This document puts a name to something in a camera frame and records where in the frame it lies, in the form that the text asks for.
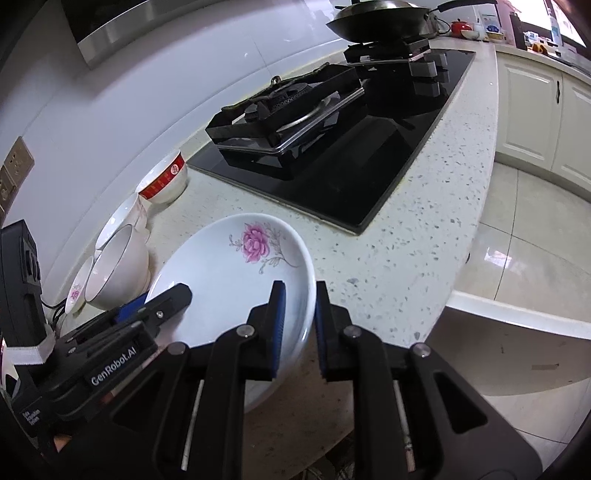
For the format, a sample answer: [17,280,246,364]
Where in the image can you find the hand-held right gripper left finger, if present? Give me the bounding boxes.
[106,279,287,480]

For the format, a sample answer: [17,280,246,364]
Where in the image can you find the window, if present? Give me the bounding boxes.
[545,0,588,47]

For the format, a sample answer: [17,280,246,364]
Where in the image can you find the white kitchen cabinets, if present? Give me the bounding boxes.
[494,46,591,204]

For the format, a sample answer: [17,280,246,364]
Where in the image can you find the dark wok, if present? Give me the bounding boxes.
[325,0,499,43]

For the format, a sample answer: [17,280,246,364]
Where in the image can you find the black burner grate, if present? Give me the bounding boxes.
[205,65,365,169]
[344,39,451,78]

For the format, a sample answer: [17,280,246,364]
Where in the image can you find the plain white bowl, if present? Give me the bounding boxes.
[95,193,151,252]

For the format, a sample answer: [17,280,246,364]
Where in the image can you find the beige wall socket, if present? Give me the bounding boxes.
[0,166,17,215]
[2,136,35,185]

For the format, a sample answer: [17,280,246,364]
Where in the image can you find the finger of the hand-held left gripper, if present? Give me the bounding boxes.
[113,293,151,325]
[60,282,194,346]

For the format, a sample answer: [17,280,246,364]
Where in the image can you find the white floral plate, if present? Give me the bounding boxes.
[65,256,95,315]
[145,213,317,414]

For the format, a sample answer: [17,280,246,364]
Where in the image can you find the black glass gas stove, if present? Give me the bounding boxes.
[188,46,477,234]

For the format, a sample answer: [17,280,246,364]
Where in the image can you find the white bowl with red band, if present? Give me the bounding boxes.
[137,150,189,204]

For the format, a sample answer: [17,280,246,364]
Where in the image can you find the steel range hood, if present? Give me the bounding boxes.
[60,0,169,70]

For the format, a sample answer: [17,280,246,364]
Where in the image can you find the black power cable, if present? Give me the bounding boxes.
[41,298,70,333]

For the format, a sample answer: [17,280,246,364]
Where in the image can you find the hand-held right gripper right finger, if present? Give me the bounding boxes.
[315,281,543,480]

